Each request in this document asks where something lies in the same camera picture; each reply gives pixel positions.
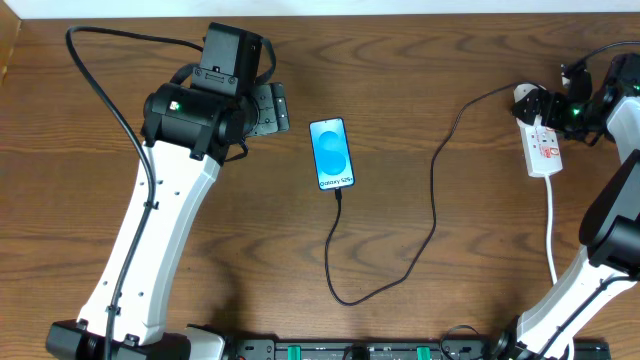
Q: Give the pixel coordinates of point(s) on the white power strip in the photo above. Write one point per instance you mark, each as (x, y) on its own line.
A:
(541, 149)

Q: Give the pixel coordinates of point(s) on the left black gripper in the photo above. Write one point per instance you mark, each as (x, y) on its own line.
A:
(273, 112)

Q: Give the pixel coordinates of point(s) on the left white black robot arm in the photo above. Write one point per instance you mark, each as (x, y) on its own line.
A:
(190, 124)

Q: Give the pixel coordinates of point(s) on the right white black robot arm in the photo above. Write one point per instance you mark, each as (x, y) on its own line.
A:
(607, 262)

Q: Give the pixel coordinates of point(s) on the blue screen Galaxy smartphone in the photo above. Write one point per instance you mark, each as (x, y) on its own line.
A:
(332, 158)

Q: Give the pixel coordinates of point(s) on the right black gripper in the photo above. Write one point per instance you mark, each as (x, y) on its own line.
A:
(541, 108)

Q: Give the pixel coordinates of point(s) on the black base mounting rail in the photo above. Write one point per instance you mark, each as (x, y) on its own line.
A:
(267, 349)

